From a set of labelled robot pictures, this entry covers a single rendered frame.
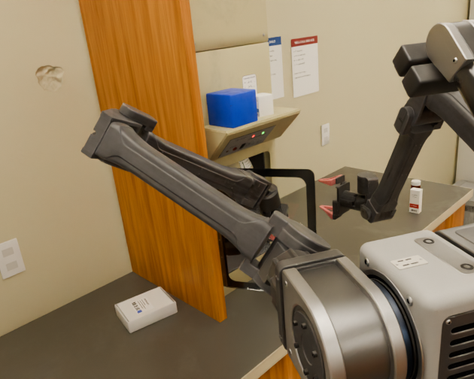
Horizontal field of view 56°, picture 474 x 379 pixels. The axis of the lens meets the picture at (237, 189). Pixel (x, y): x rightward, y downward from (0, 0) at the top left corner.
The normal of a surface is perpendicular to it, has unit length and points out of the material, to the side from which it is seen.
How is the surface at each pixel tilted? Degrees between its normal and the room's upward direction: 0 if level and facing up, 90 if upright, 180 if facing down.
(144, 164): 70
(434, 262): 0
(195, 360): 0
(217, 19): 90
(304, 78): 90
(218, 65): 90
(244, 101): 90
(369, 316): 30
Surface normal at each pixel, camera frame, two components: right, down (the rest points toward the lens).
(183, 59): -0.71, 0.31
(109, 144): -0.25, 0.03
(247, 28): 0.70, 0.19
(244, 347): -0.09, -0.93
